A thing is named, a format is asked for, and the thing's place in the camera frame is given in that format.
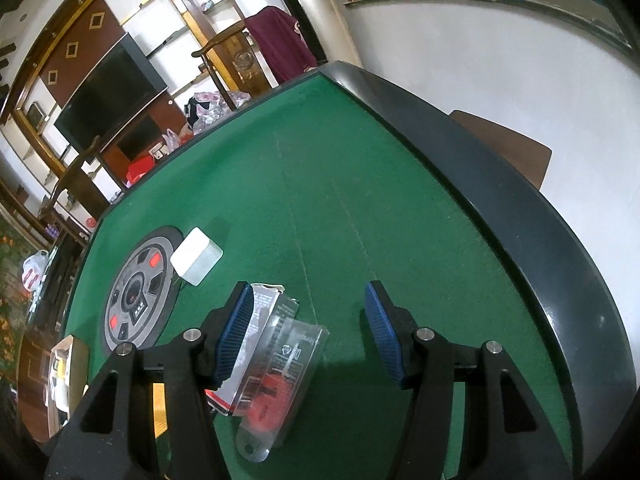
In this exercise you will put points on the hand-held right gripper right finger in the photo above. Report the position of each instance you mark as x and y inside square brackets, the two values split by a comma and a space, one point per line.
[382, 332]

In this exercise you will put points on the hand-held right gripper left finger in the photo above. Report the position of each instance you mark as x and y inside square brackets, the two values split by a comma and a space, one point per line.
[235, 332]

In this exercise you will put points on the clear blister pack red item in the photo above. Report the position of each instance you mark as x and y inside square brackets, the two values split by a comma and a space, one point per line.
[280, 390]

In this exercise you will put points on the brown cardboard box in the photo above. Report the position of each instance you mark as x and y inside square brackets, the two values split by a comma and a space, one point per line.
[67, 380]

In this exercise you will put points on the small white box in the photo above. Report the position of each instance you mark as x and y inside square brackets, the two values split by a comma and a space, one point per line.
[196, 256]

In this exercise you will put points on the round grey control panel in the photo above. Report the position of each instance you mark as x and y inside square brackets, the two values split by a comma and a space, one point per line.
[137, 290]

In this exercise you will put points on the green felt mahjong table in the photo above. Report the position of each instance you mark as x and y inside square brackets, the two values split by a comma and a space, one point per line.
[325, 185]

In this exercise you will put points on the black table with white legs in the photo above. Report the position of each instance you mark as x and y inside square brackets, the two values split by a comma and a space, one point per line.
[52, 285]

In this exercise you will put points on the white plastic bag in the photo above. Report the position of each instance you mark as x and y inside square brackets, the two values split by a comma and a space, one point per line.
[34, 270]

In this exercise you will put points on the wooden armchair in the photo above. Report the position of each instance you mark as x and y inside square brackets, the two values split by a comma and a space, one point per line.
[230, 65]
[75, 185]

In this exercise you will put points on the floral patterned cloth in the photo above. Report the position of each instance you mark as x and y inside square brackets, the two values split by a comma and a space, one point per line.
[215, 107]

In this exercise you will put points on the black flat television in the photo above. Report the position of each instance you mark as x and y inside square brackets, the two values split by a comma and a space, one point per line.
[107, 95]

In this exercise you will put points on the maroon cloth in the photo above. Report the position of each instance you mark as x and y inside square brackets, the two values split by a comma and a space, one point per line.
[280, 42]

